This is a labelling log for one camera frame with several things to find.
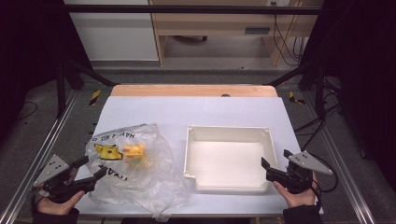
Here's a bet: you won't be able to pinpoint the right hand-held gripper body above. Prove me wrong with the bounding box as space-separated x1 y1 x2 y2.
265 150 333 194

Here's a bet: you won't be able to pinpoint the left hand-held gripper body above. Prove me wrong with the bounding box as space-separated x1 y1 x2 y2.
33 154 96 203

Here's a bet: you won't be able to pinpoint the white plastic tray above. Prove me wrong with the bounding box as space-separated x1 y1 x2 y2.
183 124 279 193

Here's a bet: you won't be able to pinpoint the yellow carton box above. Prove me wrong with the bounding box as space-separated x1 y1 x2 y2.
121 142 148 166

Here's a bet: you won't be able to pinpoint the clear plastic bag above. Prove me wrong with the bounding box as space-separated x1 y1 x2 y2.
84 122 191 223

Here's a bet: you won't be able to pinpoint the person's left hand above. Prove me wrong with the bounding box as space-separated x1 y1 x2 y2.
37 190 86 216

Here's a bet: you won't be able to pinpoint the person's right hand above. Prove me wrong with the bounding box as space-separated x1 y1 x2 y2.
273 181 318 209

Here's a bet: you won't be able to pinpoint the yellow black tape piece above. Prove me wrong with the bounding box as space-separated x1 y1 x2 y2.
89 89 103 107
288 90 306 105

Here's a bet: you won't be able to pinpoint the white table mat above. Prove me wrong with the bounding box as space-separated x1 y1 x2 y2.
59 95 325 217

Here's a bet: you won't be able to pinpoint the black curtain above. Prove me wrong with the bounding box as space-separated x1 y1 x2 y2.
299 0 396 190
0 0 92 144

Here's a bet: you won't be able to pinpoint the grey desk label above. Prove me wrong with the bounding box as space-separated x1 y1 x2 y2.
244 26 272 35

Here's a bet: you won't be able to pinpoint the white cabinet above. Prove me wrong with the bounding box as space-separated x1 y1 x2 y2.
63 0 160 63

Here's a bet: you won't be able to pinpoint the wooden desk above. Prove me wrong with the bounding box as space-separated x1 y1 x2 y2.
148 0 325 67

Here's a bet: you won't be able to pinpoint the aluminium rail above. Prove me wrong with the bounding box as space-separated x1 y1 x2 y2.
0 89 79 224
302 91 377 224

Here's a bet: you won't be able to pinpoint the black floor cables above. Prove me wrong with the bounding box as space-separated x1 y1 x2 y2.
293 92 343 152

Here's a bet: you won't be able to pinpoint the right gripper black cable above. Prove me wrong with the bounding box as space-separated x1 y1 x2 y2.
310 153 339 194

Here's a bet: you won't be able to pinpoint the thin black floor cable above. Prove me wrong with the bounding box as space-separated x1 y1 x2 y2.
17 100 39 121

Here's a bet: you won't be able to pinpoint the black frame leg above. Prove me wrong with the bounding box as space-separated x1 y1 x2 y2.
55 60 121 119
262 61 327 121

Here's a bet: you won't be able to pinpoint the black hanging cables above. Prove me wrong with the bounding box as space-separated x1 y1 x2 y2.
271 2 308 67

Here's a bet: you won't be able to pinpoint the white wall socket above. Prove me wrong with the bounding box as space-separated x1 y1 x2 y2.
265 0 292 7

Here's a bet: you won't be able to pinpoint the black horizontal frame bar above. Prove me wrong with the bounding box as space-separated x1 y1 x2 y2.
61 4 323 15

